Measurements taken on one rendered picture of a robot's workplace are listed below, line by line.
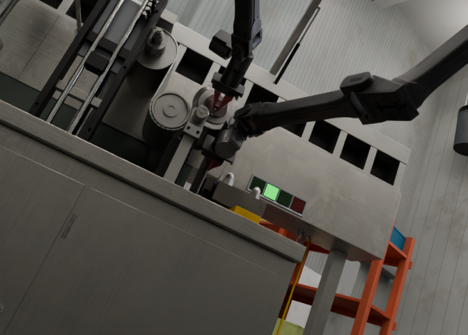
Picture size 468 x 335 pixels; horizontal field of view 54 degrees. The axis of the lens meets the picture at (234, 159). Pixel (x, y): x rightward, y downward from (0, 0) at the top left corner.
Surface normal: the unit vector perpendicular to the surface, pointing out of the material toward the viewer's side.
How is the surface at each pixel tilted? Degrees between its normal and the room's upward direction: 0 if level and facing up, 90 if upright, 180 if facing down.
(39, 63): 90
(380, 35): 90
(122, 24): 90
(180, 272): 90
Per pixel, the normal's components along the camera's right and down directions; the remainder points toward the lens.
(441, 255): -0.69, -0.50
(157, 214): 0.29, -0.23
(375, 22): 0.62, -0.04
